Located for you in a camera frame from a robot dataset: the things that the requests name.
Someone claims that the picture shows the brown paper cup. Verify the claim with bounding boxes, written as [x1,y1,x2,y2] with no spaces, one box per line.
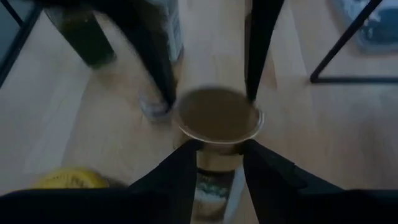
[172,86,266,224]

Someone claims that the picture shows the green black pepper tin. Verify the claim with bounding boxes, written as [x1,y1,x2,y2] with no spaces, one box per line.
[45,4,116,70]

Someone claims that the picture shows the chili onion shaker yellow lid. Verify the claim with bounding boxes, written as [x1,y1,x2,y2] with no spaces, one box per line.
[30,166,110,190]

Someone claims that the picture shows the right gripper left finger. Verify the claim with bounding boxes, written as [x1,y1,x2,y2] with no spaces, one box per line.
[129,139,203,224]

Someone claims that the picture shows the wooden shelf black metal legs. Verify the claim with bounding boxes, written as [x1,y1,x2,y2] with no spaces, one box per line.
[310,0,398,84]

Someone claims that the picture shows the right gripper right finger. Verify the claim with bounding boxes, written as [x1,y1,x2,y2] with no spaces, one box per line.
[242,139,343,224]

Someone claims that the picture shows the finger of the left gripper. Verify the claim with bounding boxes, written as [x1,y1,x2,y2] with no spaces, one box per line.
[102,0,178,110]
[244,0,285,103]

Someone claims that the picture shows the black aluminium table frame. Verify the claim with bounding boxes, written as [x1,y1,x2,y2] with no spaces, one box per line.
[0,0,44,88]

